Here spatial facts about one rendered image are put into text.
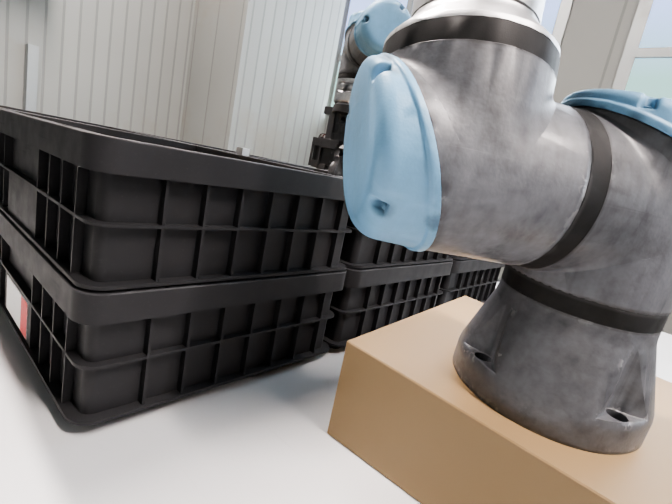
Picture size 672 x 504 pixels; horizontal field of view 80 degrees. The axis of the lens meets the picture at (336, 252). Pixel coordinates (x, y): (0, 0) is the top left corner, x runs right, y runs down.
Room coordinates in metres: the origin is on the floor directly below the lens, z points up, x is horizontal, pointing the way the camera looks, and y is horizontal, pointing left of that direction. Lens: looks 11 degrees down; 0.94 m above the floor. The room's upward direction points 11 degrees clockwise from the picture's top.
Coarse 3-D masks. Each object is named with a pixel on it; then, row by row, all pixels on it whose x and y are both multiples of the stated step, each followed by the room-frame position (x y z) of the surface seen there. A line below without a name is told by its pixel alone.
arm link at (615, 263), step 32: (576, 96) 0.30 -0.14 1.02; (608, 96) 0.28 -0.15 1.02; (640, 96) 0.27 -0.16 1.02; (608, 128) 0.27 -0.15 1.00; (640, 128) 0.26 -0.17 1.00; (608, 160) 0.25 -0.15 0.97; (640, 160) 0.26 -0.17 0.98; (608, 192) 0.25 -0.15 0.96; (640, 192) 0.25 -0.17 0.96; (576, 224) 0.25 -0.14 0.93; (608, 224) 0.25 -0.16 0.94; (640, 224) 0.25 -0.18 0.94; (544, 256) 0.26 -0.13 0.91; (576, 256) 0.26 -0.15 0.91; (608, 256) 0.26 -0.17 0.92; (640, 256) 0.26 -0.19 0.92; (576, 288) 0.27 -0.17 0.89; (608, 288) 0.26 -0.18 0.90; (640, 288) 0.26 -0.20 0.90
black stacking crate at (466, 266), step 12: (456, 264) 0.73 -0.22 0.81; (468, 264) 0.76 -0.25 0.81; (480, 264) 0.81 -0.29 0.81; (492, 264) 0.86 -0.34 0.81; (504, 264) 0.92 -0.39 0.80; (444, 276) 0.74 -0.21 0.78; (456, 276) 0.76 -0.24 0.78; (468, 276) 0.79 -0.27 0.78; (480, 276) 0.84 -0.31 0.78; (492, 276) 0.90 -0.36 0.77; (444, 288) 0.74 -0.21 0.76; (456, 288) 0.76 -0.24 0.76; (468, 288) 0.82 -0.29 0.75; (480, 288) 0.87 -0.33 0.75; (492, 288) 0.93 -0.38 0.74; (444, 300) 0.74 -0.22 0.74; (480, 300) 0.87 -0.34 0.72
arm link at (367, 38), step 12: (384, 0) 0.62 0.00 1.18; (396, 0) 0.62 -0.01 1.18; (372, 12) 0.61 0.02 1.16; (384, 12) 0.62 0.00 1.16; (396, 12) 0.62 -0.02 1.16; (408, 12) 0.63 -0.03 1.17; (360, 24) 0.62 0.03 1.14; (372, 24) 0.61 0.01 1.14; (384, 24) 0.62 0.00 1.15; (396, 24) 0.62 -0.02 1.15; (360, 36) 0.63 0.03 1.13; (372, 36) 0.61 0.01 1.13; (384, 36) 0.62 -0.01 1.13; (348, 48) 0.72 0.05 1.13; (360, 48) 0.65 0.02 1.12; (372, 48) 0.62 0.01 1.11; (360, 60) 0.69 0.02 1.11
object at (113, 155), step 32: (0, 128) 0.44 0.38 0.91; (32, 128) 0.35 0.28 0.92; (64, 128) 0.29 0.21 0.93; (96, 128) 0.60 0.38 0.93; (96, 160) 0.27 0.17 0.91; (128, 160) 0.28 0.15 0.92; (160, 160) 0.29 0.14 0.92; (192, 160) 0.31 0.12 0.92; (224, 160) 0.33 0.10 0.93; (256, 160) 0.61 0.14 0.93; (288, 192) 0.39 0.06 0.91; (320, 192) 0.42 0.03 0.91
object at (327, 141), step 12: (336, 108) 0.75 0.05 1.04; (348, 108) 0.73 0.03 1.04; (336, 120) 0.77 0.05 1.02; (336, 132) 0.77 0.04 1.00; (312, 144) 0.77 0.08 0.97; (324, 144) 0.75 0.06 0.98; (336, 144) 0.74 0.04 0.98; (312, 156) 0.77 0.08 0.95; (324, 156) 0.76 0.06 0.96; (324, 168) 0.75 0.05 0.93
